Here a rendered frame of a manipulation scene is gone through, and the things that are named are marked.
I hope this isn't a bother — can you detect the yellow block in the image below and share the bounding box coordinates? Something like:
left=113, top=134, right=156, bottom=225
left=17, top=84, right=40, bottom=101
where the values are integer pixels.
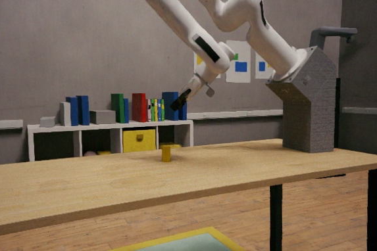
left=162, top=145, right=170, bottom=162

